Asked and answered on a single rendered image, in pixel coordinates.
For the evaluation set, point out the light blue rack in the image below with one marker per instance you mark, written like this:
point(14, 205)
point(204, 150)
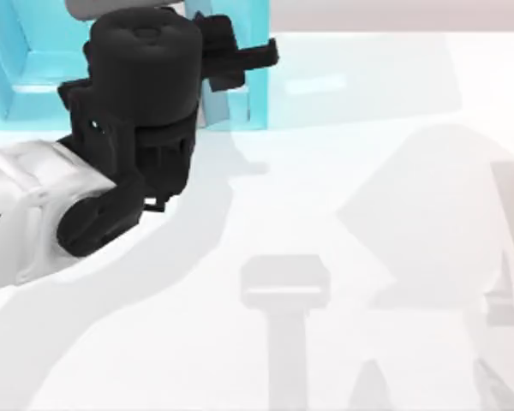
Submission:
point(21, 73)

